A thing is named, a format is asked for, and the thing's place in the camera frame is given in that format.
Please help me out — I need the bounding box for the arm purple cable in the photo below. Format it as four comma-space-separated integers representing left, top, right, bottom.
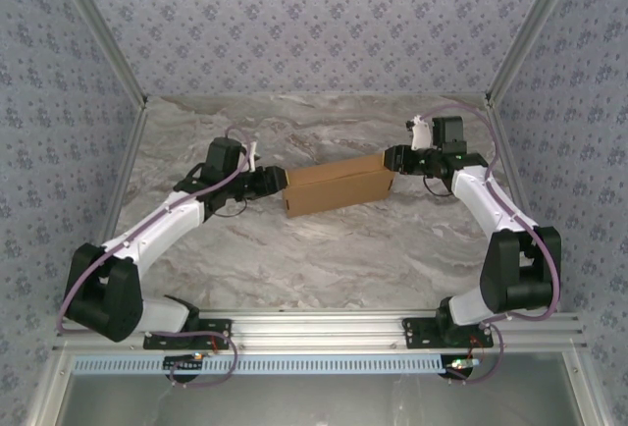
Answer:
56, 124, 261, 389
424, 105, 564, 384

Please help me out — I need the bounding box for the small black controller board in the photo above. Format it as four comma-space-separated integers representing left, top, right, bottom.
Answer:
163, 354, 205, 372
441, 355, 480, 379

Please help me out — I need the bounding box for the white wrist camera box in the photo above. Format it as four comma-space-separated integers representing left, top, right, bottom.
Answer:
243, 139, 261, 173
405, 114, 433, 151

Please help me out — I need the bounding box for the brown cardboard box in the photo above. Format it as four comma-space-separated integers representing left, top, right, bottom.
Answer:
282, 151, 397, 220

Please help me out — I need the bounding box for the slotted pale blue cable duct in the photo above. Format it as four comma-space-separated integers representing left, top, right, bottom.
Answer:
71, 355, 445, 377

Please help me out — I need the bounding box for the aluminium corner post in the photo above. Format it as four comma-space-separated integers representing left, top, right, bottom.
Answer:
484, 0, 585, 109
48, 0, 149, 109

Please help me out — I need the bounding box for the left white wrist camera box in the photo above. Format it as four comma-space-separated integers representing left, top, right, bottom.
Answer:
243, 139, 261, 173

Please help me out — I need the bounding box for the grey metal panel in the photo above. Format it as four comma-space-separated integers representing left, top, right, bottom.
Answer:
58, 371, 590, 426

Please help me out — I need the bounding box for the thin aluminium back rail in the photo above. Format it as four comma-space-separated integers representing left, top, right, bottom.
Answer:
145, 92, 488, 101

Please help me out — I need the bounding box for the aluminium lower frame rail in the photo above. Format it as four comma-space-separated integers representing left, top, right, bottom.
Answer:
24, 349, 75, 426
561, 349, 607, 426

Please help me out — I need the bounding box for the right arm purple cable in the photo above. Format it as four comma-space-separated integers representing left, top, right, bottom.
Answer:
424, 105, 564, 384

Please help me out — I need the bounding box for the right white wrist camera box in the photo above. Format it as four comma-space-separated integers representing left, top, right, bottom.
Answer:
405, 114, 433, 151

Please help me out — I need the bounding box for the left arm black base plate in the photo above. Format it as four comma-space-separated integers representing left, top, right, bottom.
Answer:
142, 318, 234, 351

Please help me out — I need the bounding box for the wide aluminium mounting rail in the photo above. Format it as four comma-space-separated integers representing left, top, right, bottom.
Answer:
52, 311, 588, 352

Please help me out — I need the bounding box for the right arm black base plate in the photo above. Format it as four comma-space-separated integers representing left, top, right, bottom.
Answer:
401, 316, 495, 351

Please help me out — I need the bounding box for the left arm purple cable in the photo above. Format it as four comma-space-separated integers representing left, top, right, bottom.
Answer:
56, 124, 261, 389

